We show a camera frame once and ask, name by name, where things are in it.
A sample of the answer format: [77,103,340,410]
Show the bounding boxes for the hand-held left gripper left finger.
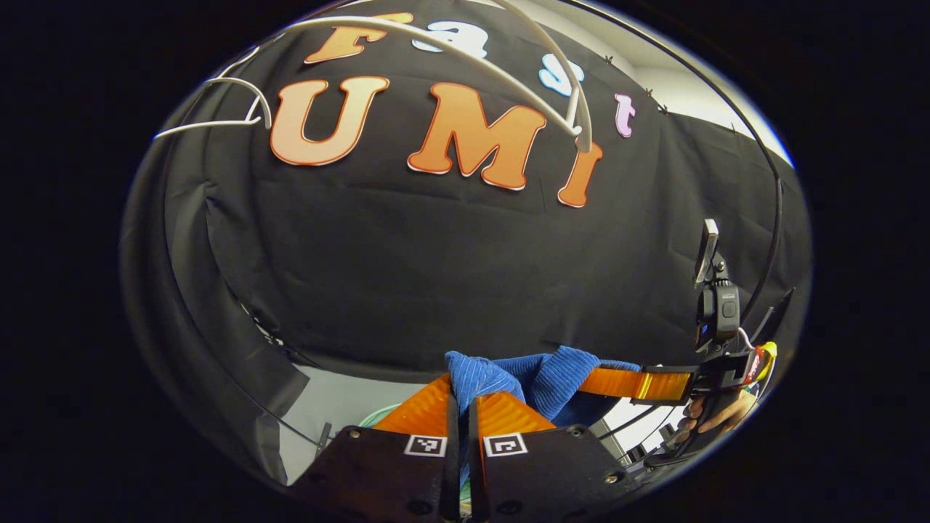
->
[291,373,460,523]

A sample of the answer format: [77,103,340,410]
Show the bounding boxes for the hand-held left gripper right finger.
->
[467,391,640,523]

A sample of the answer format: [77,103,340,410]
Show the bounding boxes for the blue corduroy jacket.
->
[445,346,644,502]

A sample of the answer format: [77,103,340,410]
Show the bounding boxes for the green laundry hamper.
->
[358,403,402,429]

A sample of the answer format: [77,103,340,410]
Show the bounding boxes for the black clothes rack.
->
[160,0,785,455]

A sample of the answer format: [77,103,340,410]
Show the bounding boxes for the white plastic hanger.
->
[154,76,273,140]
[280,0,595,153]

